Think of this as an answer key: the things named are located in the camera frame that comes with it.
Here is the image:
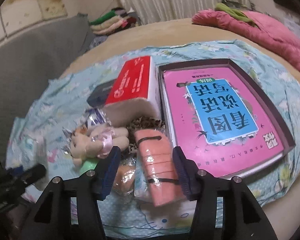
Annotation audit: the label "leopard print cloth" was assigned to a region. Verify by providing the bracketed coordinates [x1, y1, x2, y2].
[126, 116, 166, 154]

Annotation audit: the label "dark navy small box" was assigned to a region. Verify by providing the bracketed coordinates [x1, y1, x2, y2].
[87, 79, 115, 108]

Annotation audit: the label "wall painting panels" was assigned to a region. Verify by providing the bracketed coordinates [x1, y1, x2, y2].
[0, 0, 68, 42]

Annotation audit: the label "pink quilted duvet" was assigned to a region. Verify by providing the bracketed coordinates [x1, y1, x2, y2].
[192, 9, 300, 72]

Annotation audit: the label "red white tissue pack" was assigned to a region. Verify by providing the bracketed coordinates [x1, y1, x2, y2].
[103, 55, 161, 127]

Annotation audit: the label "pink children's book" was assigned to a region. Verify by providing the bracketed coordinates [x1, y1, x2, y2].
[162, 65, 285, 178]

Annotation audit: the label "blue white plastic packet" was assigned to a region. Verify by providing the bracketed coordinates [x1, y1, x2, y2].
[83, 108, 111, 131]

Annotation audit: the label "stack of folded clothes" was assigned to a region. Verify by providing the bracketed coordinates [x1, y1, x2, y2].
[89, 7, 142, 36]

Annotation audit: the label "beige plush doll pink dress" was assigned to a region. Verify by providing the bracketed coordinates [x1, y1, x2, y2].
[63, 123, 129, 167]

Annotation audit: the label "green garment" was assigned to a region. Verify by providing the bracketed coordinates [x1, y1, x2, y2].
[215, 3, 257, 27]

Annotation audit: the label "light blue cartoon blanket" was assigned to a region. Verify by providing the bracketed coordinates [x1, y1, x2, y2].
[6, 40, 300, 239]

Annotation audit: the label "salmon pink sponge pack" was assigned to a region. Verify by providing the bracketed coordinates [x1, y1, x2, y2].
[134, 129, 184, 206]

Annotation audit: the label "orange sponge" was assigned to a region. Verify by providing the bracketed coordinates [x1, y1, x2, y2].
[113, 164, 136, 196]

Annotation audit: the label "grey quilted headboard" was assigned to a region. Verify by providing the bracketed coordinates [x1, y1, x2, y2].
[0, 14, 94, 170]

